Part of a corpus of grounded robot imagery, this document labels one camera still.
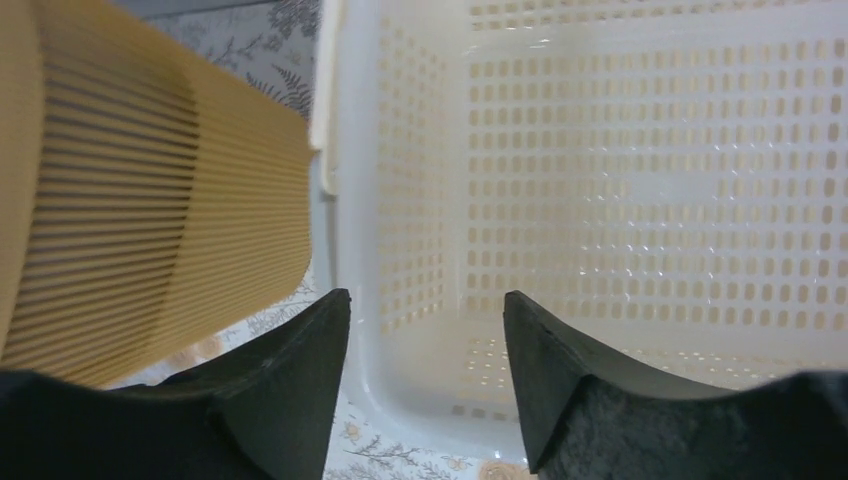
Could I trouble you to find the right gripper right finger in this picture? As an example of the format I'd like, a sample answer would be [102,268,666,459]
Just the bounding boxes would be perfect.
[503,291,847,479]

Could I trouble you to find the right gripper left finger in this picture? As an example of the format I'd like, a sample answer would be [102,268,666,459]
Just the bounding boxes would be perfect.
[1,289,351,479]

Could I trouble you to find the white perforated basket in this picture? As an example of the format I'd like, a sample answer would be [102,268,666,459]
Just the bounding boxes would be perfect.
[310,1,847,462]

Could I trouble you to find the yellow plastic waste basket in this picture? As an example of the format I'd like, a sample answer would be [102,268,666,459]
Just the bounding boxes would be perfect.
[1,1,312,387]

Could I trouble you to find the floral patterned table mat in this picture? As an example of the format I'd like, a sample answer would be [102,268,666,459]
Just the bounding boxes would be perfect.
[121,1,531,479]

